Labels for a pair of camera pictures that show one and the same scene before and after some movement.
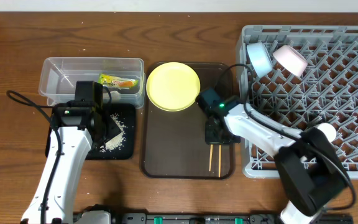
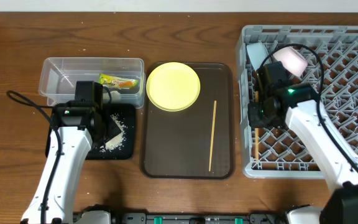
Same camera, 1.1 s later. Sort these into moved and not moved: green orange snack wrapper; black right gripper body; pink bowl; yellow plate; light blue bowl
Moved: black right gripper body
Not moved: pink bowl; yellow plate; green orange snack wrapper; light blue bowl
